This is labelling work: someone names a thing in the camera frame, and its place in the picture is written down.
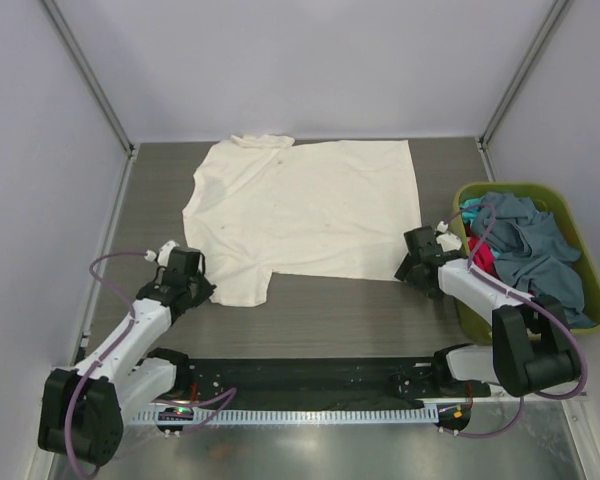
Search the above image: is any olive green plastic bin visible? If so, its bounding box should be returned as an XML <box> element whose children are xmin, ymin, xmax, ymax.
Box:
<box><xmin>449</xmin><ymin>182</ymin><xmax>600</xmax><ymax>335</ymax></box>

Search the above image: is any cream white t shirt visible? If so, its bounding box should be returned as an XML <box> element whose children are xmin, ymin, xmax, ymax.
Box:
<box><xmin>182</xmin><ymin>135</ymin><xmax>421</xmax><ymax>307</ymax></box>

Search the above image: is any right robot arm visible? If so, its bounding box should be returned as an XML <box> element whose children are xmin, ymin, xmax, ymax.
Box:
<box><xmin>395</xmin><ymin>226</ymin><xmax>588</xmax><ymax>400</ymax></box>

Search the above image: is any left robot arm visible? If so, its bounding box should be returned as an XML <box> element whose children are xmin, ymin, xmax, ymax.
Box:
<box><xmin>37</xmin><ymin>241</ymin><xmax>215</xmax><ymax>467</ymax></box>

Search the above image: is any red t shirt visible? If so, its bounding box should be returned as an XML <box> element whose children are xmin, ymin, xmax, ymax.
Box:
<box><xmin>468</xmin><ymin>236</ymin><xmax>496</xmax><ymax>277</ymax></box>

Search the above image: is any teal t shirt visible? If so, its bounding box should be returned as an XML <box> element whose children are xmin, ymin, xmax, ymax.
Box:
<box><xmin>459</xmin><ymin>197</ymin><xmax>484</xmax><ymax>224</ymax></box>

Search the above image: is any grey blue t shirt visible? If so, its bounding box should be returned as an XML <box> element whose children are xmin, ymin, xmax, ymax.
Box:
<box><xmin>468</xmin><ymin>192</ymin><xmax>595</xmax><ymax>329</ymax></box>

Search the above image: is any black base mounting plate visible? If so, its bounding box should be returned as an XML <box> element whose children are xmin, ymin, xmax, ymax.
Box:
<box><xmin>174</xmin><ymin>357</ymin><xmax>491</xmax><ymax>411</ymax></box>

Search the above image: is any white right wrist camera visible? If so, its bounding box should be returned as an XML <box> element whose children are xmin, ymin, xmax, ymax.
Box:
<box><xmin>434</xmin><ymin>221</ymin><xmax>463</xmax><ymax>252</ymax></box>

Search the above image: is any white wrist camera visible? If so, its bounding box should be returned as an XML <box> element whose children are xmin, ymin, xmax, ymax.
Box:
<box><xmin>143</xmin><ymin>240</ymin><xmax>179</xmax><ymax>267</ymax></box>
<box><xmin>434</xmin><ymin>221</ymin><xmax>463</xmax><ymax>252</ymax></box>

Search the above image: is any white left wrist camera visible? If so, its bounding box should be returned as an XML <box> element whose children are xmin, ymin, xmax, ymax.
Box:
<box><xmin>143</xmin><ymin>240</ymin><xmax>179</xmax><ymax>267</ymax></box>

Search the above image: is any white slotted cable duct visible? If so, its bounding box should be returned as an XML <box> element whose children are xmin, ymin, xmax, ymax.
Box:
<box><xmin>130</xmin><ymin>404</ymin><xmax>438</xmax><ymax>428</ymax></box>

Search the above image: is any left aluminium corner post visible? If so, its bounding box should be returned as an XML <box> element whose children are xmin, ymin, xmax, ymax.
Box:
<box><xmin>37</xmin><ymin>0</ymin><xmax>137</xmax><ymax>159</ymax></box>

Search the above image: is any aluminium corner post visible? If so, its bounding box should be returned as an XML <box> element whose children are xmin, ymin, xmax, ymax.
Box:
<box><xmin>37</xmin><ymin>0</ymin><xmax>137</xmax><ymax>159</ymax></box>
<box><xmin>477</xmin><ymin>0</ymin><xmax>573</xmax><ymax>153</ymax></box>

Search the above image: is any right aluminium corner post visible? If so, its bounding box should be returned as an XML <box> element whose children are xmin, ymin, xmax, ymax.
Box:
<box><xmin>477</xmin><ymin>0</ymin><xmax>573</xmax><ymax>153</ymax></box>

